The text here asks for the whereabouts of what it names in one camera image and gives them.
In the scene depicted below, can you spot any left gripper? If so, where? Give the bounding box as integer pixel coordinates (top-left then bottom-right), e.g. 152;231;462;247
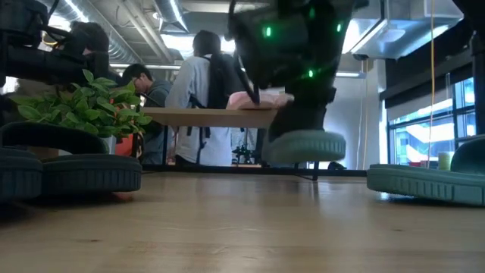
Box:
39;26;111;81

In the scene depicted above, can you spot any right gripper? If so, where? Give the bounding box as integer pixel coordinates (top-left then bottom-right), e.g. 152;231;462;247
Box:
226;0;359;142

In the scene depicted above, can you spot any green slide sandal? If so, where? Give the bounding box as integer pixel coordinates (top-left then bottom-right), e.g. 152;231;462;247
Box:
366;135;485;208
260;130;347;165

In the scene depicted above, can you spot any green plant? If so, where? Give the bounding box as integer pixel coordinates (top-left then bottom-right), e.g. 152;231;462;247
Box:
10;68;153;155

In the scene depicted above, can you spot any black slide sandal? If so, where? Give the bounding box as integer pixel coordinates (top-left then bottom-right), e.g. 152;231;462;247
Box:
0;121;143;195
0;146;44;201

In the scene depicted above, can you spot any black articulated stand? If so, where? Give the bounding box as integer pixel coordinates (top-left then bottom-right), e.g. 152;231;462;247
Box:
231;143;255;165

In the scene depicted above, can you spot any orange bag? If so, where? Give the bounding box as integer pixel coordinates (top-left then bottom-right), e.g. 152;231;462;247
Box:
114;132;146;158

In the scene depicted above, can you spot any black backpack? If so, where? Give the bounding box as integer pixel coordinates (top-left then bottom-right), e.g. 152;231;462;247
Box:
206;52;246;111

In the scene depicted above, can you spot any light green cup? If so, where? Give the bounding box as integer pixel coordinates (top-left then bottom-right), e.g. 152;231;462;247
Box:
437;151;455;171

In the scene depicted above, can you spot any wooden shelf with black frame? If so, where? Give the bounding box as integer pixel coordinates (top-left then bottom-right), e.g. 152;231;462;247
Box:
140;107;320;181

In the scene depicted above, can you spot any thin hanging cable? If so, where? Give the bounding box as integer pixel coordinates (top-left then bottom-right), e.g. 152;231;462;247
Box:
427;0;437;168

